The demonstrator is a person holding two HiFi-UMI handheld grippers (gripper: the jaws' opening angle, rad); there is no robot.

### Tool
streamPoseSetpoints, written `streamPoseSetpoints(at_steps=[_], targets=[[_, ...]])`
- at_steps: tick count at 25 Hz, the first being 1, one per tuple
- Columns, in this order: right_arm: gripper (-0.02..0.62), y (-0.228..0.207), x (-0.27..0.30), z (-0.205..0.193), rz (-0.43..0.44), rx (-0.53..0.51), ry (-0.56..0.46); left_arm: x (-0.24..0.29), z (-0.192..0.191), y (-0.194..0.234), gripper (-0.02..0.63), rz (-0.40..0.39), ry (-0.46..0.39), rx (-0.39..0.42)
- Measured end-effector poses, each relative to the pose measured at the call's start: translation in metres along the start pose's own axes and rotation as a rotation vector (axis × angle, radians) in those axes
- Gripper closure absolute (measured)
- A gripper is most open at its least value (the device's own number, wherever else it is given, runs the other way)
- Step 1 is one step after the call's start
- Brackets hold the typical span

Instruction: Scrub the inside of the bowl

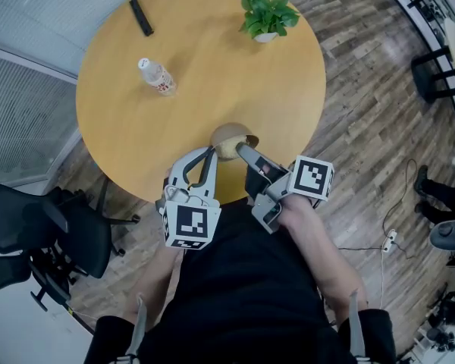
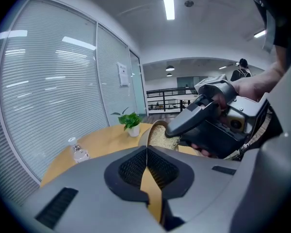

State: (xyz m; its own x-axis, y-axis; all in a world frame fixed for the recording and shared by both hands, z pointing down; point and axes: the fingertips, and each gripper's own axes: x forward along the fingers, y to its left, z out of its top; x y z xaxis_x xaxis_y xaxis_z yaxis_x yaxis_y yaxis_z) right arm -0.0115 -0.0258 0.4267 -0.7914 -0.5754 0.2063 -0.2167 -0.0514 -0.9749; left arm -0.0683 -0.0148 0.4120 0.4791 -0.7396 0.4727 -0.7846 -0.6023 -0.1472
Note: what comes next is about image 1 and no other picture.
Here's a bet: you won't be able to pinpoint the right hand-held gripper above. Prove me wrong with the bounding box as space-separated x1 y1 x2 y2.
235 141 335 236

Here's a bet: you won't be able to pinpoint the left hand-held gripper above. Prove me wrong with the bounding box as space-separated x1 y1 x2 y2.
155 145 223 250

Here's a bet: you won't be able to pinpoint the brown bowl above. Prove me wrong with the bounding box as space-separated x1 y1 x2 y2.
210 122 260 161

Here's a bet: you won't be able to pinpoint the person's right forearm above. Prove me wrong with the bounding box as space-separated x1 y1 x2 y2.
278 193 369 326

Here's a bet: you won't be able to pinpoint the person's left forearm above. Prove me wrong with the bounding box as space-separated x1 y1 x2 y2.
126 240 184 330

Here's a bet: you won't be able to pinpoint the clear plastic water bottle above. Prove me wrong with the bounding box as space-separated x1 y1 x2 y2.
137 56 177 98

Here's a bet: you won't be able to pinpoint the person's black clothes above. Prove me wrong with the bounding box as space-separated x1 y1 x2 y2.
84 197 398 364

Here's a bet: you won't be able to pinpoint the black office chair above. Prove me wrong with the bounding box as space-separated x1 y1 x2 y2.
0 199 89 313
0 183 142 281

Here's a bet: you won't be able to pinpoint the green potted plant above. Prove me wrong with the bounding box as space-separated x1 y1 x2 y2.
222 0 301 45

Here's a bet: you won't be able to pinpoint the white power strip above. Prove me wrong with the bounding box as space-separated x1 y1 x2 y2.
382 229 399 256

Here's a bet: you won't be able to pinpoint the black remote control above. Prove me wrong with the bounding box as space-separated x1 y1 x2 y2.
129 0 155 38

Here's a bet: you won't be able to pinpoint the black slatted chair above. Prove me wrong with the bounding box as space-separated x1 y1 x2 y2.
410 45 455 105

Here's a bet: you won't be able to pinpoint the grey rounded device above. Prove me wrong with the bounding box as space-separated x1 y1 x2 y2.
429 219 455 252

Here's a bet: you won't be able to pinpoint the black metal shelving rack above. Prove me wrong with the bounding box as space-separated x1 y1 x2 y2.
378 0 455 53

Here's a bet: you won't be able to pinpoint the black floor cable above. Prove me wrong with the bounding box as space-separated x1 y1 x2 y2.
337 158 419 262

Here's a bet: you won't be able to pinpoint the grey harness strap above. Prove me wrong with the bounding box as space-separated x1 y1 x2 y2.
124 293 149 364
347 289 368 364

